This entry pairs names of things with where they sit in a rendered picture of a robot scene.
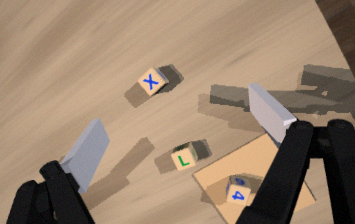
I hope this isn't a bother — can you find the tan flat mat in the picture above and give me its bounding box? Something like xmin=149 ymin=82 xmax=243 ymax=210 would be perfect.
xmin=193 ymin=132 xmax=316 ymax=224

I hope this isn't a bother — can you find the cream block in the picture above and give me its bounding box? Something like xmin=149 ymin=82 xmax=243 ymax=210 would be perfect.
xmin=138 ymin=67 xmax=169 ymax=96
xmin=225 ymin=175 xmax=251 ymax=206
xmin=171 ymin=142 xmax=198 ymax=171

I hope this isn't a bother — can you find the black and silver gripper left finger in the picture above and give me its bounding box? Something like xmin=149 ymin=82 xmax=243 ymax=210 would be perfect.
xmin=6 ymin=118 xmax=110 ymax=224

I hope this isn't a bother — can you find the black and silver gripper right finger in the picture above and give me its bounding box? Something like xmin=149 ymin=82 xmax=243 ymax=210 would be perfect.
xmin=235 ymin=83 xmax=355 ymax=224

